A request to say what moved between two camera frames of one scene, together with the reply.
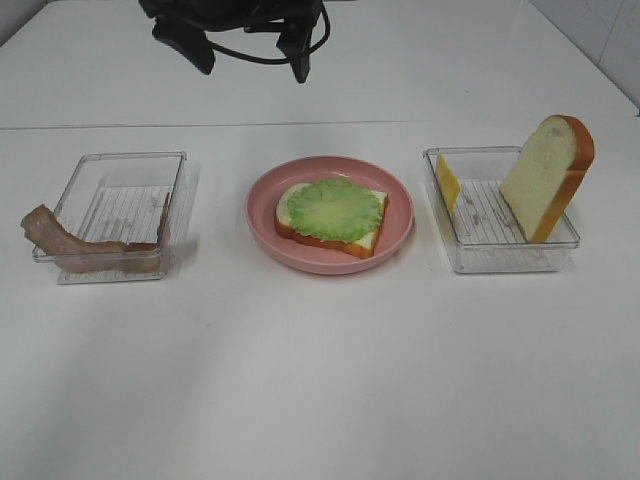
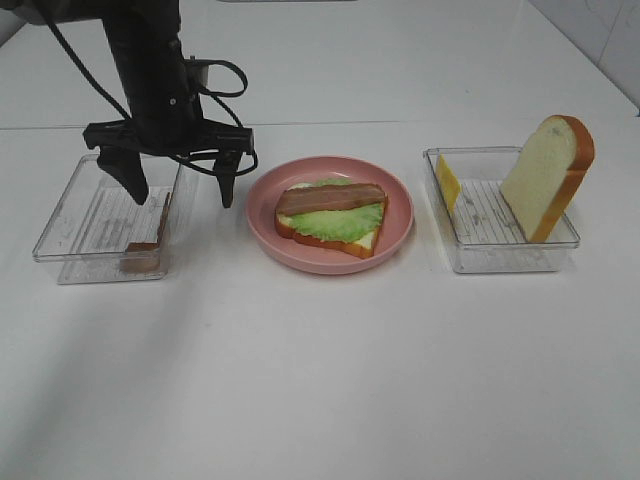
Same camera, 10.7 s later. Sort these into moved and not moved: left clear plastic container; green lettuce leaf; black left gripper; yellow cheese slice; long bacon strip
Moved: long bacon strip; black left gripper
Not moved: left clear plastic container; yellow cheese slice; green lettuce leaf
